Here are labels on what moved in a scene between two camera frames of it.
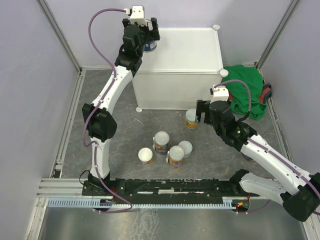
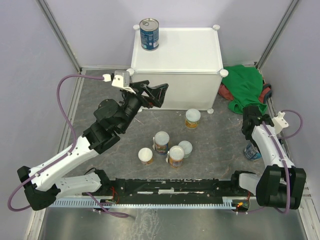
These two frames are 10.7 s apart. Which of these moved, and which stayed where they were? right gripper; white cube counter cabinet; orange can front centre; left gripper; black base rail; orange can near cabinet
Moved: right gripper; left gripper
Stayed: orange can front centre; black base rail; orange can near cabinet; white cube counter cabinet
